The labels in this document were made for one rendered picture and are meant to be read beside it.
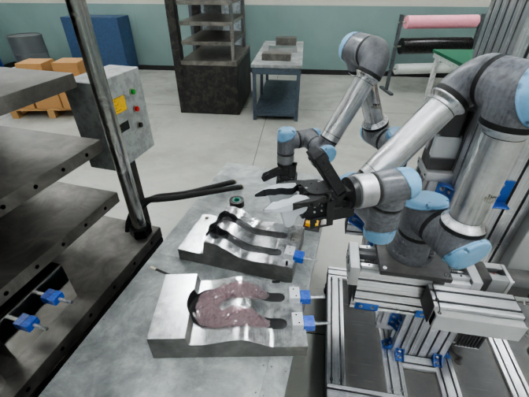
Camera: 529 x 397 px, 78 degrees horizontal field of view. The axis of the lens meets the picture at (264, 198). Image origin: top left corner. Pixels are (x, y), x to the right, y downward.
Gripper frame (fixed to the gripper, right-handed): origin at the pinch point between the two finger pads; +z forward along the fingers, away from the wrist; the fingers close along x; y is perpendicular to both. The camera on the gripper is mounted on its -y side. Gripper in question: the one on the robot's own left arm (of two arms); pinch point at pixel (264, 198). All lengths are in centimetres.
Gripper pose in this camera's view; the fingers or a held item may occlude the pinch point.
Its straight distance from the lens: 65.3
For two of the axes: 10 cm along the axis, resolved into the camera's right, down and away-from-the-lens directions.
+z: -9.6, 1.6, -2.3
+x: -2.8, -4.3, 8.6
